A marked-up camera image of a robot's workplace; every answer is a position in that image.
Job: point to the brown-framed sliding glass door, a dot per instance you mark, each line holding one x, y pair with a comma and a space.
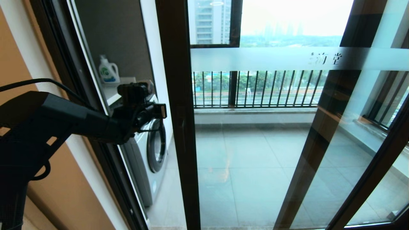
177, 64

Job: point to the brown-framed fixed glass door panel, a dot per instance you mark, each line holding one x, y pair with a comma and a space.
361, 25

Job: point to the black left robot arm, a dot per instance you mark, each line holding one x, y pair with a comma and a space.
48, 127

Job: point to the dark window frame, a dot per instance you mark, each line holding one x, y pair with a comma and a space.
234, 86

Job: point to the white wall shelf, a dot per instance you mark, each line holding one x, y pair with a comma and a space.
111, 89

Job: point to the black balcony railing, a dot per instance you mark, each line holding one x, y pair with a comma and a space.
271, 106

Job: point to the dark outer door frame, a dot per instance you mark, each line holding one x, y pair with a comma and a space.
73, 48

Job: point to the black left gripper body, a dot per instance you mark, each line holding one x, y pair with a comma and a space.
140, 115

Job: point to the white front-load washing machine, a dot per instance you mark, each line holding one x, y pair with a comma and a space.
150, 150

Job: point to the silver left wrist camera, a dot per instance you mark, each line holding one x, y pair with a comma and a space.
134, 91

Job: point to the white laundry detergent bottle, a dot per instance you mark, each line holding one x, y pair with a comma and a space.
108, 72

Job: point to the grey stone window sill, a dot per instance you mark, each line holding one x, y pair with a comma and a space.
255, 111

